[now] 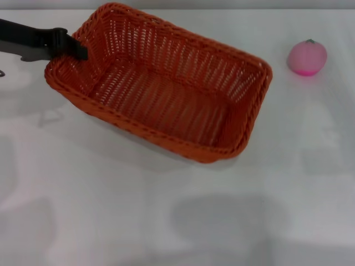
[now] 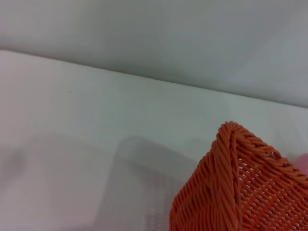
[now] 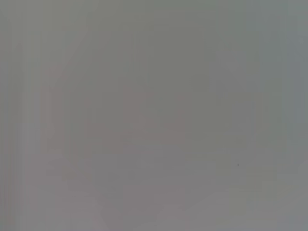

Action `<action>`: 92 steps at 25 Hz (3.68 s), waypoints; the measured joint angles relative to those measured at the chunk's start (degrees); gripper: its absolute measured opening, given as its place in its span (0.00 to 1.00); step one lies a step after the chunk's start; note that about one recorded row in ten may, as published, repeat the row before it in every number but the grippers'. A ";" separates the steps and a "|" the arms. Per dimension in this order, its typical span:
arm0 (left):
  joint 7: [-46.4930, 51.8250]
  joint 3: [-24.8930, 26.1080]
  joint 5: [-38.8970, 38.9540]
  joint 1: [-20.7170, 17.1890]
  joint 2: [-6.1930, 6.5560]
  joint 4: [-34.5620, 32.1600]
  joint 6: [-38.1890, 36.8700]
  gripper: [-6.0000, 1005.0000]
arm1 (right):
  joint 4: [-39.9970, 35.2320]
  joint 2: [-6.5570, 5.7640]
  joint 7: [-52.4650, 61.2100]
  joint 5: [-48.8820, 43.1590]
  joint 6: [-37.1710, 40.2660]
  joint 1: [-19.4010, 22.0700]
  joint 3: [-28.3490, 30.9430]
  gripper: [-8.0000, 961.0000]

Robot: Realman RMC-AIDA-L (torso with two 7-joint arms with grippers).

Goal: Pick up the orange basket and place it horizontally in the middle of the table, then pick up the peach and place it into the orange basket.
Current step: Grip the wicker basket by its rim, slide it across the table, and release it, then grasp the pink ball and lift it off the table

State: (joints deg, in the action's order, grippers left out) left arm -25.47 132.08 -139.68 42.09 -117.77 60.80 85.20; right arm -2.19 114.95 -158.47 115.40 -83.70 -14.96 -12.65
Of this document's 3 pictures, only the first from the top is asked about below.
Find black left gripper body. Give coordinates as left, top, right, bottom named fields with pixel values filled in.
left=0, top=18, right=56, bottom=47

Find orange woven plastic basket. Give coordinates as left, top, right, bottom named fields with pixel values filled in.
left=44, top=2, right=273, bottom=165

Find pink peach toy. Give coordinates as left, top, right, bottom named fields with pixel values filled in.
left=287, top=38, right=328, bottom=77

